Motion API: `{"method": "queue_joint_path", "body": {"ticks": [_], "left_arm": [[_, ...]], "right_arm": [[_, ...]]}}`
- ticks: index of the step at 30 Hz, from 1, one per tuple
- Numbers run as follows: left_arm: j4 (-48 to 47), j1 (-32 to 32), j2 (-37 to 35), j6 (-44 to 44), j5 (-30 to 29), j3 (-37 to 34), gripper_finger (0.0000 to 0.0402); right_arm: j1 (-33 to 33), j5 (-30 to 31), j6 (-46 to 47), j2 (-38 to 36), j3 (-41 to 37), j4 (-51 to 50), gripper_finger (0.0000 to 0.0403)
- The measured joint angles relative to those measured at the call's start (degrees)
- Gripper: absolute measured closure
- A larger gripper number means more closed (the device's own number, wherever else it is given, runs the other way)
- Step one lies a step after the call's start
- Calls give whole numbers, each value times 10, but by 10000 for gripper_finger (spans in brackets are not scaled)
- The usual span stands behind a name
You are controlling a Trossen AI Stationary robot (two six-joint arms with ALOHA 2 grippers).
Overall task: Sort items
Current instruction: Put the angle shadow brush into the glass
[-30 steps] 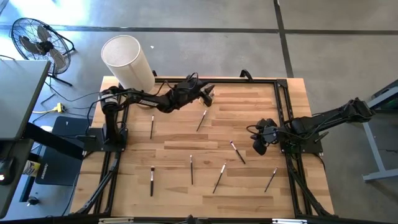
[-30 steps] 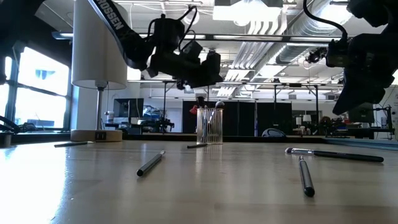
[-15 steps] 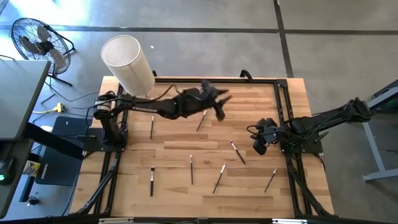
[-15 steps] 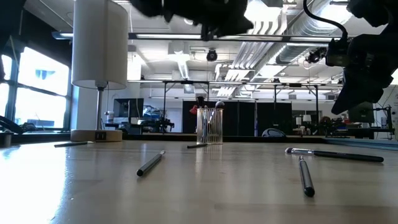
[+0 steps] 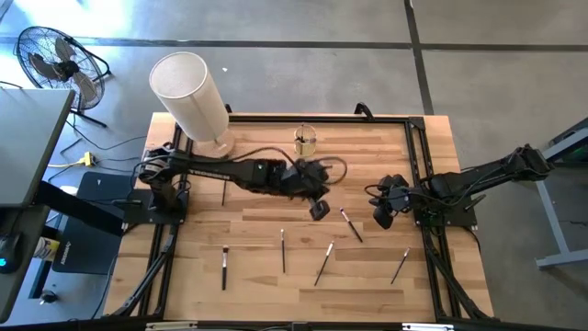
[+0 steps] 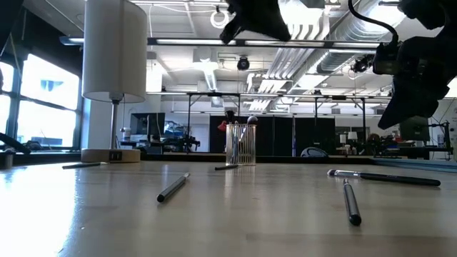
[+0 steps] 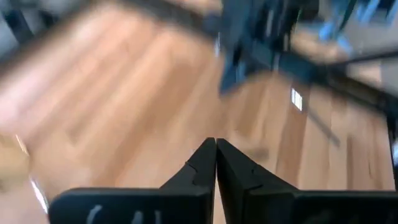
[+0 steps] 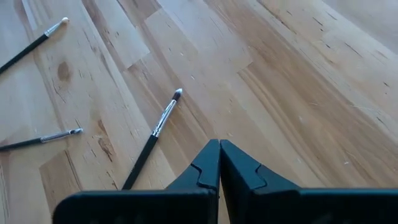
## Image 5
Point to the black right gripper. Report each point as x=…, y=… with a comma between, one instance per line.
x=399, y=197

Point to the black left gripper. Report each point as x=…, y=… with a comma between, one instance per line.
x=298, y=181

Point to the black silver-ferrule makeup brush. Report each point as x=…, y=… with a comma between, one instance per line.
x=353, y=227

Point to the black white-tipped makeup brush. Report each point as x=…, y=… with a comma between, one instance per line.
x=399, y=269

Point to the thick black fluffy makeup brush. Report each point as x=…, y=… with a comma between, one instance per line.
x=224, y=276

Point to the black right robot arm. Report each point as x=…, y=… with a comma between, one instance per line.
x=482, y=177

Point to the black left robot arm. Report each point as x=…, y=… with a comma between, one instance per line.
x=216, y=172

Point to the ribbed clear glass cup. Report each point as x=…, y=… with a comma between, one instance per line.
x=305, y=150

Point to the white shade wooden base lamp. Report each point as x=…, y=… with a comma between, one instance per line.
x=188, y=92

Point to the yellow power plug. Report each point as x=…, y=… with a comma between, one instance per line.
x=89, y=159

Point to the black computer case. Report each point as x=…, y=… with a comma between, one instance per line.
x=92, y=239

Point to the white and yellow label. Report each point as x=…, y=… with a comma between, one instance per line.
x=46, y=250

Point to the black floor fan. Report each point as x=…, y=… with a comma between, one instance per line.
x=64, y=69

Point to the grey desk top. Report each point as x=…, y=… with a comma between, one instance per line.
x=32, y=138

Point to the black caster wheel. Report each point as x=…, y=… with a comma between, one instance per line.
x=48, y=297

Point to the black device with blue light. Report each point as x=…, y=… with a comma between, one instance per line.
x=9, y=253

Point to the black aluminium rig frame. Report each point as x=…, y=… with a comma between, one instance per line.
x=344, y=119

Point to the white metal bracket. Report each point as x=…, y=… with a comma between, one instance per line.
x=427, y=327
x=172, y=326

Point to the grey metal table frame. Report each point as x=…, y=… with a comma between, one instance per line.
x=551, y=220

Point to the black desk frame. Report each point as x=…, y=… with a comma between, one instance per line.
x=78, y=207

